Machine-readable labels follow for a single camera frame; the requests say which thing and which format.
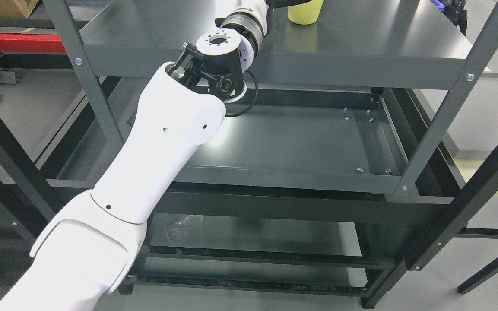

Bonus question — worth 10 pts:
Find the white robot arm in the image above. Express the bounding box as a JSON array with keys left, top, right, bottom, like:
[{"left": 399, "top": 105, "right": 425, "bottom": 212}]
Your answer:
[{"left": 0, "top": 0, "right": 278, "bottom": 311}]

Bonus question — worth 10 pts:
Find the yellow plastic cup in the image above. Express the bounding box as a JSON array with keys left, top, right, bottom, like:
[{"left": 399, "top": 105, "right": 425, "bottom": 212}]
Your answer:
[{"left": 288, "top": 0, "right": 324, "bottom": 25}]

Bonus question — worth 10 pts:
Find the dark grey metal shelf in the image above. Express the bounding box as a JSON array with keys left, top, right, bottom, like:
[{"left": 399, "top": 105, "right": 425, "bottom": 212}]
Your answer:
[{"left": 41, "top": 0, "right": 498, "bottom": 309}]

